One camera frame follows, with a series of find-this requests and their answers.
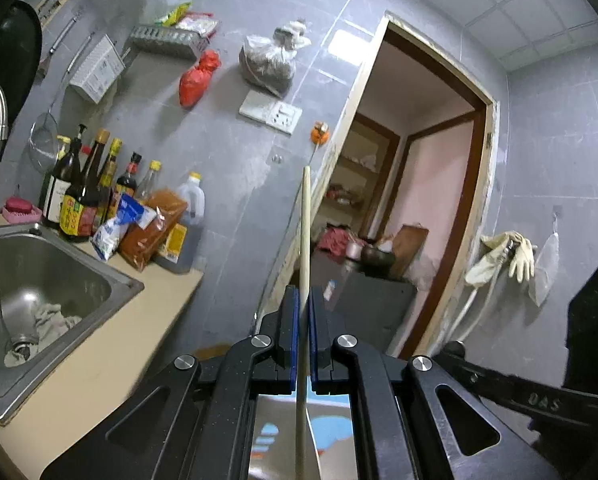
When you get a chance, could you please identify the brown cutting board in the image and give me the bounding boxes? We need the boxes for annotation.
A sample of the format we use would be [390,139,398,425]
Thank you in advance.
[389,225,430,281]

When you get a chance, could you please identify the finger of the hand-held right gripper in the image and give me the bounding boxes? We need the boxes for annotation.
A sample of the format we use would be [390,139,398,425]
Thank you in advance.
[436,341,598,428]

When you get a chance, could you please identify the green yellow packet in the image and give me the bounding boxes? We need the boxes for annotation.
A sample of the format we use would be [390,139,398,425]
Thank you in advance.
[156,1,192,28]

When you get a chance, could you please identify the grey rag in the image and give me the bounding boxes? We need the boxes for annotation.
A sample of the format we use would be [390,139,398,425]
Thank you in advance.
[4,302,83,368]

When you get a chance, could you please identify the large dark oil jug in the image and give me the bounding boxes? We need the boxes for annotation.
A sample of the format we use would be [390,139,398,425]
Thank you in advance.
[154,172,207,275]

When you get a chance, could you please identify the red plastic bag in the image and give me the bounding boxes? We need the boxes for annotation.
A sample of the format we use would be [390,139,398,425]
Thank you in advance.
[179,50,222,107]

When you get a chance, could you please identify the grey wall rack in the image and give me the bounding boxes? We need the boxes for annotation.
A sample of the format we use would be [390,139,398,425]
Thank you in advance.
[129,24,204,61]

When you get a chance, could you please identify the white hose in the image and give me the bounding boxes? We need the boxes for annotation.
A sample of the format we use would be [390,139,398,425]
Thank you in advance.
[446,280,497,346]

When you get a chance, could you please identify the hanging metal peeler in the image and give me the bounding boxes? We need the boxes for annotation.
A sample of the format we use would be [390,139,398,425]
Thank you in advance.
[36,6,84,78]

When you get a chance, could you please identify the steel sink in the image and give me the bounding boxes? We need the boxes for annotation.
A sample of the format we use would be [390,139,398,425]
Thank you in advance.
[0,222,146,421]

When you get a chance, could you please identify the door frame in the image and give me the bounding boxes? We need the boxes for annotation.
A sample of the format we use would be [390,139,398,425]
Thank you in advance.
[259,10,502,361]

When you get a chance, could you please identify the orange spice bag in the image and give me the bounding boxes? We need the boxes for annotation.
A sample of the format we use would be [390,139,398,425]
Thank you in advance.
[119,187,188,273]

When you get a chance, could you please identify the red cap soy sauce bottle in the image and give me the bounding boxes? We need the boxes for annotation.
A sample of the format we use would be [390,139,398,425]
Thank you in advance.
[115,151,144,198]

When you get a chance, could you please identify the mesh strainer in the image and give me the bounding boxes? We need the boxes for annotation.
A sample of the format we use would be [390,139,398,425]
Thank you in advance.
[28,32,97,171]

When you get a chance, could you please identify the white wall switch panel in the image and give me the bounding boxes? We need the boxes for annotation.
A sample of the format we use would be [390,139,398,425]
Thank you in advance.
[239,91,302,135]

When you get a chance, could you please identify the cream rubber glove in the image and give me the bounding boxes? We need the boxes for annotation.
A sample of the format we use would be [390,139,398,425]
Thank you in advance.
[508,231,537,283]
[465,232,514,288]

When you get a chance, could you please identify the slim yellow cap sauce bottle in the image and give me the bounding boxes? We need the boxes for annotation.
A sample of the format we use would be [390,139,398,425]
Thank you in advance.
[96,138,124,226]

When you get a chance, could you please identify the clear yellow cap bottle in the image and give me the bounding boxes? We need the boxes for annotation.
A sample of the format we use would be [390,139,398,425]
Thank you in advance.
[135,160,162,203]

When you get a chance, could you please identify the wooden chopstick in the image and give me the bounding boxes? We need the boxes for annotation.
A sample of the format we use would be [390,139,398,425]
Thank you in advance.
[294,165,314,480]

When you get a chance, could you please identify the clear bag dark contents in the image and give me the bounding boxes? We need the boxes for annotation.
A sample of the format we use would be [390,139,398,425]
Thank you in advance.
[239,20,312,98]

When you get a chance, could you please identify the black wok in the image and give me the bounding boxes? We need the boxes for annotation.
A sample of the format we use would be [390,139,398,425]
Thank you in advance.
[0,0,44,161]

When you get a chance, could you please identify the dark pump cap bottle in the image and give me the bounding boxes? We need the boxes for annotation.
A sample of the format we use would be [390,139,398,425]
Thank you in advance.
[39,124,87,231]

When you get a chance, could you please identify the dark metal bowl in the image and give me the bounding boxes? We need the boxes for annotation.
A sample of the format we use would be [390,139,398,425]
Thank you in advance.
[360,245,397,268]

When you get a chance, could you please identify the wooden shelf unit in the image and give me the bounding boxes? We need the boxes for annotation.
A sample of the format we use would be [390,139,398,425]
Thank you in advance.
[324,112,402,211]

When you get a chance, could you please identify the steel tray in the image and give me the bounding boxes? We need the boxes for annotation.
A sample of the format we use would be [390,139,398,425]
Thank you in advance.
[248,394,356,480]

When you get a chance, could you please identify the white red packet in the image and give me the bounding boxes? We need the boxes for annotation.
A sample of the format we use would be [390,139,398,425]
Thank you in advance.
[176,11,222,38]

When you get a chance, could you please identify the pink soap dish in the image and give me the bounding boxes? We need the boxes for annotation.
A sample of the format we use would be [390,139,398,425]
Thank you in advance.
[1,195,44,225]

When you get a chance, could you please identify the grey cabinet with pots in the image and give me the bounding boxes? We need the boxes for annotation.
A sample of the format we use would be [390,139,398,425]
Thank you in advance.
[289,250,417,356]

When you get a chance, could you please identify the red cloth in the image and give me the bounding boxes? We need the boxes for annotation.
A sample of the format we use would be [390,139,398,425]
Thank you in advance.
[318,226,362,260]

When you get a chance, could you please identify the blue white bag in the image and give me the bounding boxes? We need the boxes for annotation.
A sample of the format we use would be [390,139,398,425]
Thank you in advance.
[90,192,157,261]

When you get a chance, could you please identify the white labelled wall basket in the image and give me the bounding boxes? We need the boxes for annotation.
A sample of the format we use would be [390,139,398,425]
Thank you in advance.
[69,34,126,105]

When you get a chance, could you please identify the dark sauce bottle yellow label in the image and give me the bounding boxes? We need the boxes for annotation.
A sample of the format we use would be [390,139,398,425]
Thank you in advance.
[59,129,110,245]

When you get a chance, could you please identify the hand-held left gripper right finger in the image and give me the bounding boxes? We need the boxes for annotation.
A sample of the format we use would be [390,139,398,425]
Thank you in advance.
[310,285,562,480]

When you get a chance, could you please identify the clear hanging plastic bag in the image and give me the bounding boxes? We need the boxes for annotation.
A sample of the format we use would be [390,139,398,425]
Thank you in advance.
[529,217,562,307]

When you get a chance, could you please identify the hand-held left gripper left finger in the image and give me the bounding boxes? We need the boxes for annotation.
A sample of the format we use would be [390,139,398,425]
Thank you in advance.
[39,285,300,480]

